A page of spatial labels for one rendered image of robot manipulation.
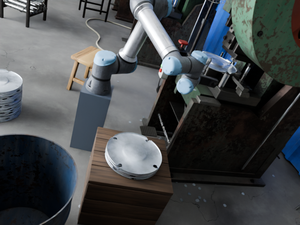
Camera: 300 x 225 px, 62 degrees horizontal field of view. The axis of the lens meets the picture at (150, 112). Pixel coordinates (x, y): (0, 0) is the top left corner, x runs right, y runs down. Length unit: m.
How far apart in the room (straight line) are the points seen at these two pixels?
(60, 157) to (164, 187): 0.50
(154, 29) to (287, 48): 0.56
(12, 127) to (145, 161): 1.00
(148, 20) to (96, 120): 0.73
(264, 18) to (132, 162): 0.83
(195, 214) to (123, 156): 0.68
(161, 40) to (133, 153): 0.56
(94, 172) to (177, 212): 0.67
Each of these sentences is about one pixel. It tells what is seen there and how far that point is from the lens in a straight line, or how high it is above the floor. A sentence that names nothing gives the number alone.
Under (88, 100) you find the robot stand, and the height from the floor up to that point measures 0.40.
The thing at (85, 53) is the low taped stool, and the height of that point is 0.33.
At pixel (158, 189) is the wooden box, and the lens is 1.22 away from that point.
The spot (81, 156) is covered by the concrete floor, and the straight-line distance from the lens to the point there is 1.72.
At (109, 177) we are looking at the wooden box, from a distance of 1.18.
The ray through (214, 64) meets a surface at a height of 0.78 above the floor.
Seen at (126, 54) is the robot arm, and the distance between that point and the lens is 1.47.
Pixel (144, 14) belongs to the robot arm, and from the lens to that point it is 1.16.
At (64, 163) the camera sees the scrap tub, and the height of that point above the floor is 0.41.
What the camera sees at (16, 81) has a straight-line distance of 1.91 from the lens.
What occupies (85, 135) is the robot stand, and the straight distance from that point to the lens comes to 1.67.
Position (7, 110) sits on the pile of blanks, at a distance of 1.88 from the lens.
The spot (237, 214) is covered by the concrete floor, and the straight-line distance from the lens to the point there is 1.89.
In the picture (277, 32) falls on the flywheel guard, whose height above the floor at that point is 1.12.
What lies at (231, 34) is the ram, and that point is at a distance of 1.60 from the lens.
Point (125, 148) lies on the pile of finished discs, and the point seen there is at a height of 0.39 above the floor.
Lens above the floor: 1.25
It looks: 33 degrees down
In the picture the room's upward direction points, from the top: 21 degrees clockwise
